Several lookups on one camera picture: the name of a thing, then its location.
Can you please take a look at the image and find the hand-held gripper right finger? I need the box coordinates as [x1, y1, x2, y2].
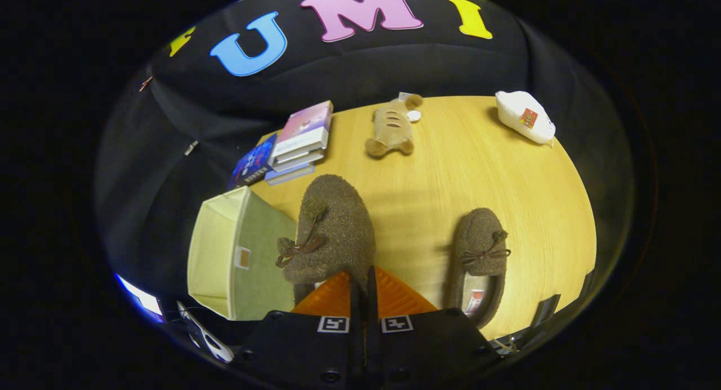
[366, 266, 502, 390]

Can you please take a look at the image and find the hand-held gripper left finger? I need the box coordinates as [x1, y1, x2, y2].
[234, 269, 366, 390]

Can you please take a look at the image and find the brown fuzzy shoe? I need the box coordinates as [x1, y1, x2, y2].
[275, 174, 377, 306]
[448, 208, 511, 329]

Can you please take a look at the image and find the pale green fabric storage box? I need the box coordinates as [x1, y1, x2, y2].
[187, 186, 299, 321]

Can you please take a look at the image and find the white plastic device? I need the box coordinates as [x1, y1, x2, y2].
[176, 301, 235, 364]

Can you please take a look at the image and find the light blue book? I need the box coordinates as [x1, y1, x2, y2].
[264, 162, 317, 187]

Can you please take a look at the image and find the thin white book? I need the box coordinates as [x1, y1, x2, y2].
[272, 149, 326, 168]

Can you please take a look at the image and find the dark blue book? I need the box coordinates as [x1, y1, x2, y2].
[228, 132, 279, 190]

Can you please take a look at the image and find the computer monitor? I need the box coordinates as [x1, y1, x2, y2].
[115, 273, 165, 323]

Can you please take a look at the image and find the brown plush toy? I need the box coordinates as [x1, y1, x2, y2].
[364, 93, 424, 158]

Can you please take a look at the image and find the pink cover book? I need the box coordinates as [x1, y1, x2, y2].
[269, 100, 334, 161]

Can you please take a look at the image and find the white pouch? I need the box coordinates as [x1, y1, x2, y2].
[495, 90, 557, 145]

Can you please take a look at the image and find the black backdrop cloth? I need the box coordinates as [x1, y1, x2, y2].
[96, 0, 634, 329]

